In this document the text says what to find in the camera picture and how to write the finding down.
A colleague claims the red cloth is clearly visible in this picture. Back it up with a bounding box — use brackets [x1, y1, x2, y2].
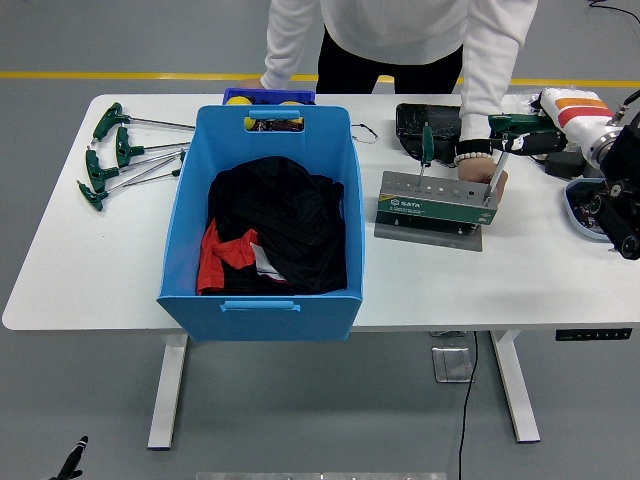
[195, 219, 260, 296]

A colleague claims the silver floor plate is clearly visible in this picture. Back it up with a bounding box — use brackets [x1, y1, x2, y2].
[431, 346, 475, 384]

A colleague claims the white table leg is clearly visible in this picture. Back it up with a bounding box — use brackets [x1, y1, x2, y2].
[489, 330, 541, 445]
[147, 334, 189, 451]

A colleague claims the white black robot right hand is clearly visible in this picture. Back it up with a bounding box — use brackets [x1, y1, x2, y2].
[489, 87, 617, 157]

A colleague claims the black power adapter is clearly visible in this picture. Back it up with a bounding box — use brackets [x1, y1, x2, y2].
[543, 151, 587, 180]

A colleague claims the black table control panel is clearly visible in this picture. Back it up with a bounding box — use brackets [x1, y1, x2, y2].
[554, 328, 634, 342]

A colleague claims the black cloth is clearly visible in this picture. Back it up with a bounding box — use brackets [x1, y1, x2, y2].
[206, 156, 349, 296]

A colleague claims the black looped floor cable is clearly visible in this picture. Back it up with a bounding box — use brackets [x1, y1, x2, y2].
[587, 0, 640, 24]

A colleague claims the person's left hand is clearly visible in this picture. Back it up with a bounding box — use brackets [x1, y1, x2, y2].
[455, 157, 509, 199]

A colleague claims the white cloth tag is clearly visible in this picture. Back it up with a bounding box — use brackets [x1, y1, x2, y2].
[249, 243, 287, 282]

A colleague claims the yellow floor tape line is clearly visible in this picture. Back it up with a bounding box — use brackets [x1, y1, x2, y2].
[0, 71, 640, 87]

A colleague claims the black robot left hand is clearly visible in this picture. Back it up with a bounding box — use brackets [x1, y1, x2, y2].
[49, 435, 90, 480]

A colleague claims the dark brown glossy item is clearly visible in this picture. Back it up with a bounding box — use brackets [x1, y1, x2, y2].
[255, 118, 305, 134]

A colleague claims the large blue plastic box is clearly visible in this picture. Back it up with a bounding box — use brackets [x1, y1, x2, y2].
[156, 104, 367, 344]

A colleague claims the black plastic tray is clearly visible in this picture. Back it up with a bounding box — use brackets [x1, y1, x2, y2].
[395, 103, 464, 166]

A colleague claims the light blue bowl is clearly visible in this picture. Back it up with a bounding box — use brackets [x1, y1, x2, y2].
[564, 178, 614, 244]

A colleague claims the metal hex key stand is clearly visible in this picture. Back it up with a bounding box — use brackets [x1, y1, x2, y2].
[373, 170, 501, 253]

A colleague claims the small dark blue bin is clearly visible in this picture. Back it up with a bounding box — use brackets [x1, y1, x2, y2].
[222, 87, 318, 107]

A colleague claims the large green T-handle hex key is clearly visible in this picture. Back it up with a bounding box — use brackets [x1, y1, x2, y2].
[481, 113, 555, 208]

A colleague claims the small green T-handle hex key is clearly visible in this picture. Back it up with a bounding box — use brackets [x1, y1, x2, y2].
[417, 122, 435, 189]

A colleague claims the person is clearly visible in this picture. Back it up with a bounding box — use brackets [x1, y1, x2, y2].
[242, 0, 539, 199]

